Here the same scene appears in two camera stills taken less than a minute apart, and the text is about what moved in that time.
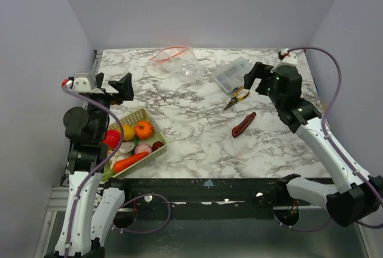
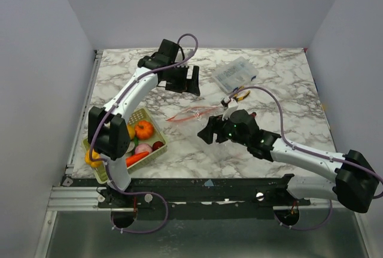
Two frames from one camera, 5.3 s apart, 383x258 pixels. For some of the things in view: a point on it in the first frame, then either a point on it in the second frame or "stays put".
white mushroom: (127, 146) stays put
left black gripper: (125, 85) to (190, 85)
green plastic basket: (143, 114) stays put
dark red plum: (157, 145) stays put
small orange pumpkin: (143, 130) stays put
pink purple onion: (143, 147) stays put
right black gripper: (263, 74) to (217, 129)
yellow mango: (128, 132) stays put
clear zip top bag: (179, 62) to (194, 117)
